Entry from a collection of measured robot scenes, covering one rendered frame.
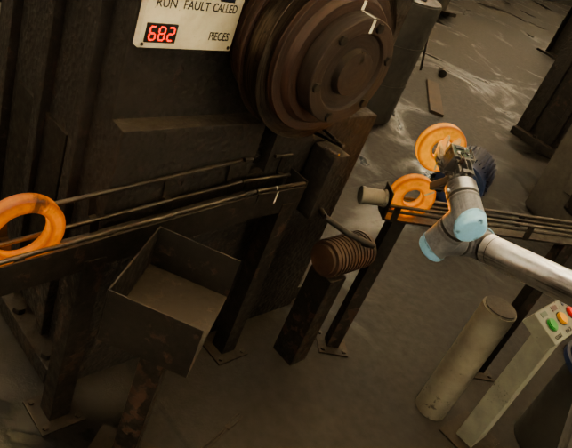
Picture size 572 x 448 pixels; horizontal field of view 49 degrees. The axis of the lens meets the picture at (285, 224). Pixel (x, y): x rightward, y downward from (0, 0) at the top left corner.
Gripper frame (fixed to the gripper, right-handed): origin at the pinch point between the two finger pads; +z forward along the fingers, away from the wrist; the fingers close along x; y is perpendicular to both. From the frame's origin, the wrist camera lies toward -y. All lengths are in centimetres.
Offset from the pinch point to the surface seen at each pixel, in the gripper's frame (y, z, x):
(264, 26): 31, -17, 68
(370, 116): -10.3, 16.3, 18.1
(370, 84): 20.1, -10.7, 35.8
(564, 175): -98, 128, -170
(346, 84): 23, -18, 45
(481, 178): -95, 102, -102
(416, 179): -14.3, -3.4, 2.1
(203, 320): -13, -68, 68
